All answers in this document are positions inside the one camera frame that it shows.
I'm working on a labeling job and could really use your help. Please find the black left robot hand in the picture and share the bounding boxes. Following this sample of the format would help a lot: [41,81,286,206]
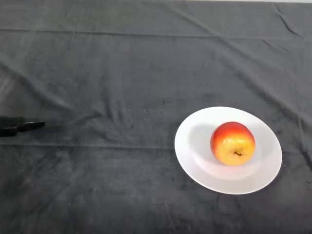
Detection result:
[0,116,46,137]

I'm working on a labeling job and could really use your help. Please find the red yellow apple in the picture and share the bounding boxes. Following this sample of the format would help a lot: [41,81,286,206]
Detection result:
[210,121,256,166]

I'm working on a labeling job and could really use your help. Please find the white round plate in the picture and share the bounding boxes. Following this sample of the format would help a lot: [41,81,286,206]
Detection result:
[174,106,283,195]

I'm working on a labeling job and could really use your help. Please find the black table cloth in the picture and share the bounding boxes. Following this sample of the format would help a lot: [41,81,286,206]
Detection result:
[0,0,312,234]

